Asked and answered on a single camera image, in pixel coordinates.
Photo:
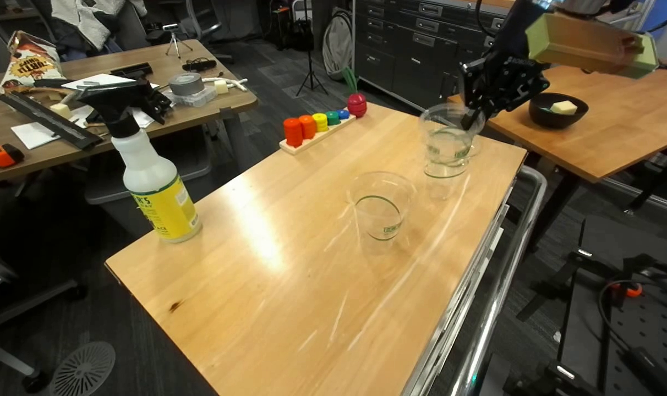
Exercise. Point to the long black bar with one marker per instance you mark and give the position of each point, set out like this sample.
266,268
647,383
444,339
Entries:
50,121

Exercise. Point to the white round fan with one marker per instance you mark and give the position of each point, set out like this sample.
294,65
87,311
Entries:
337,44

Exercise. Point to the red toy block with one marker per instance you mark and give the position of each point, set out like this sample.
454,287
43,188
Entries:
294,132

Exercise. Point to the white paper note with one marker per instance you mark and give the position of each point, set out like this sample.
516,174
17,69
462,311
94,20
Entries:
37,135

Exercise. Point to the chip bag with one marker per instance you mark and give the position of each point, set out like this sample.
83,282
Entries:
32,63

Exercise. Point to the orange clamp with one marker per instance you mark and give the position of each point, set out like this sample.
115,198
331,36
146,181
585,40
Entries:
626,290

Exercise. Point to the blue toy block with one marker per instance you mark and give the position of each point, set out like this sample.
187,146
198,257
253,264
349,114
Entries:
344,113

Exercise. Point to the black drawer cabinet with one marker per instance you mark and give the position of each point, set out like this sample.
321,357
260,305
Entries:
406,44

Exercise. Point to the black metal stand frame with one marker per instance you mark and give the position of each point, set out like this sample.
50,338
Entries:
641,330

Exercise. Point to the red toy apple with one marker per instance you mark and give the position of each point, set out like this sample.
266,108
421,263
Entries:
358,104

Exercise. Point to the black bowl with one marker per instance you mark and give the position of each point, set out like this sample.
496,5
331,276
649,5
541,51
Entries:
559,110

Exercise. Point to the wooden side table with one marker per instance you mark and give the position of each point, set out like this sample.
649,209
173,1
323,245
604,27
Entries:
626,123

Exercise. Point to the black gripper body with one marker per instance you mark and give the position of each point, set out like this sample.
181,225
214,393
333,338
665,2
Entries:
506,80

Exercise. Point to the office chair base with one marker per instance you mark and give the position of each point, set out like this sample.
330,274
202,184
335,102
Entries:
4,276

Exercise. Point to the orange and black tool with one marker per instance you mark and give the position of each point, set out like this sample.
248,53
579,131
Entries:
4,155

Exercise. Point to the pale food in bowl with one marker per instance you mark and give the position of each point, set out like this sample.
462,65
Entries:
564,106

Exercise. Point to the gray round container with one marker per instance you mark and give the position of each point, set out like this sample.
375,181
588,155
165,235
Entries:
187,85

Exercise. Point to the spray bottle with yellow label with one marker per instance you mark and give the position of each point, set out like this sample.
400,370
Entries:
159,198

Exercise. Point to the black tripod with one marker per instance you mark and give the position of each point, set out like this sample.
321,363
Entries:
312,51

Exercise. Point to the green toy block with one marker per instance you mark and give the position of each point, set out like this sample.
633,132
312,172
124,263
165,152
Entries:
333,117

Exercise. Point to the clear plastic cup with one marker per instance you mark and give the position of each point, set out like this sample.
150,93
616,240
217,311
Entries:
450,135
449,167
380,220

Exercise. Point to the white jacket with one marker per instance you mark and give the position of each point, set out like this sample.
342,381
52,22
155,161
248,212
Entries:
91,18

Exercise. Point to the yellow toy block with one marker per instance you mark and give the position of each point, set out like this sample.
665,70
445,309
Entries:
321,121

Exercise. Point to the long wooden desk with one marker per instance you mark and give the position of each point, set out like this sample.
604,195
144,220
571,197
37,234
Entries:
229,100

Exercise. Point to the orange toy block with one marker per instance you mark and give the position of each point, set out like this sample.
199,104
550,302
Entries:
310,125

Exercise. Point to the colourful stacking toy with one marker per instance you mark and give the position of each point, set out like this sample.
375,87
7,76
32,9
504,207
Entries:
302,144

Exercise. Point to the black remote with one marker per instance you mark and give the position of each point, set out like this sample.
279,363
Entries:
199,65

